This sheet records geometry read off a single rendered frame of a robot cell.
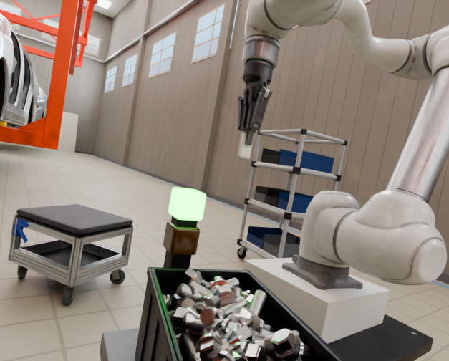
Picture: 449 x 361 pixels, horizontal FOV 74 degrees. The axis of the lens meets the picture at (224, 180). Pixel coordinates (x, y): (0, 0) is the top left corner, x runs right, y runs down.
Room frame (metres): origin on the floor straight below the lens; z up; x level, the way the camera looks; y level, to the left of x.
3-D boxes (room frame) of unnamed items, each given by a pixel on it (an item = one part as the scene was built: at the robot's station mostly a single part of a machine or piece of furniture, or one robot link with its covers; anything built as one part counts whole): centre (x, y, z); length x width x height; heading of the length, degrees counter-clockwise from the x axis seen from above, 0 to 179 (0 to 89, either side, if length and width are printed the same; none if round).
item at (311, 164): (2.14, -0.48, 0.50); 0.54 x 0.42 x 1.00; 29
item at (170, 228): (0.42, 0.05, 0.59); 0.04 x 0.04 x 0.04; 29
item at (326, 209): (0.91, -0.35, 0.57); 0.18 x 0.16 x 0.22; 23
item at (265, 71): (0.77, -0.04, 0.92); 0.08 x 0.07 x 0.09; 26
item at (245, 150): (0.76, -0.04, 0.76); 0.03 x 0.01 x 0.07; 116
